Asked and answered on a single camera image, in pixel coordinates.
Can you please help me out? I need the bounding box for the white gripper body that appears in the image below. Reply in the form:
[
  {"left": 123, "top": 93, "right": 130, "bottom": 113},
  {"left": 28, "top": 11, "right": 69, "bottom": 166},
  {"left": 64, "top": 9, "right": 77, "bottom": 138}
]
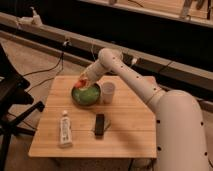
[{"left": 78, "top": 68, "right": 98, "bottom": 88}]

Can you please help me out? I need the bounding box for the red orange pepper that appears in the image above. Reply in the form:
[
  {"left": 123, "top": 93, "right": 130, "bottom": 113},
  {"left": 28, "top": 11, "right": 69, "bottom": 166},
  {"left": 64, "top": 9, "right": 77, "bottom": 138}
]
[{"left": 74, "top": 80, "right": 87, "bottom": 88}]

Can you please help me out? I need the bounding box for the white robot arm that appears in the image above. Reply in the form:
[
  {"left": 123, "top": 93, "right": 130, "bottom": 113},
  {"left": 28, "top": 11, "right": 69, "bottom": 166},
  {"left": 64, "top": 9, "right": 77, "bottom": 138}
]
[{"left": 80, "top": 48, "right": 209, "bottom": 171}]

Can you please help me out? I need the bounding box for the green ceramic bowl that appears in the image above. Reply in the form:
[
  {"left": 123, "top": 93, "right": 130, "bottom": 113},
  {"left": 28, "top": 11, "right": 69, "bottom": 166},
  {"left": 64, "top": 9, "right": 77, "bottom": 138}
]
[{"left": 71, "top": 84, "right": 101, "bottom": 106}]

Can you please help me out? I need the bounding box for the white tube with cap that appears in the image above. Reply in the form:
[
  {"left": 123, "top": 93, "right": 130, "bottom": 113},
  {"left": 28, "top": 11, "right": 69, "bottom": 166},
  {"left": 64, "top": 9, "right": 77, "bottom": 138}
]
[{"left": 59, "top": 110, "right": 72, "bottom": 147}]

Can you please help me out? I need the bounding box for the wooden table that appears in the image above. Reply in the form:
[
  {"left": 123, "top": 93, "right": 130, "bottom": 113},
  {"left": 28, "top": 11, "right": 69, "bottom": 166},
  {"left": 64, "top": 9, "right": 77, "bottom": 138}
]
[{"left": 29, "top": 76, "right": 156, "bottom": 158}]

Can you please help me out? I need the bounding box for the white object on ledge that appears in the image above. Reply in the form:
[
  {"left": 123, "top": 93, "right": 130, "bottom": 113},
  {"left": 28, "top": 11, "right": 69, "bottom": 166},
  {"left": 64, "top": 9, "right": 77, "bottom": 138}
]
[{"left": 18, "top": 6, "right": 43, "bottom": 27}]

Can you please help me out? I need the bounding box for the black office chair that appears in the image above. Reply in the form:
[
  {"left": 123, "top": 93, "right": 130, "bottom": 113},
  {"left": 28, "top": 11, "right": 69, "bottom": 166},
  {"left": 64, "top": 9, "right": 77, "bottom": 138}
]
[{"left": 0, "top": 43, "right": 45, "bottom": 171}]

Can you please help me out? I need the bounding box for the black cable on floor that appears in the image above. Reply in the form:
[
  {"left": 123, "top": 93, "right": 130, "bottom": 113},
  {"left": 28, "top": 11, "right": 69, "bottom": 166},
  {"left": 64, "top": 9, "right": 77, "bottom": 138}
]
[{"left": 21, "top": 41, "right": 70, "bottom": 94}]

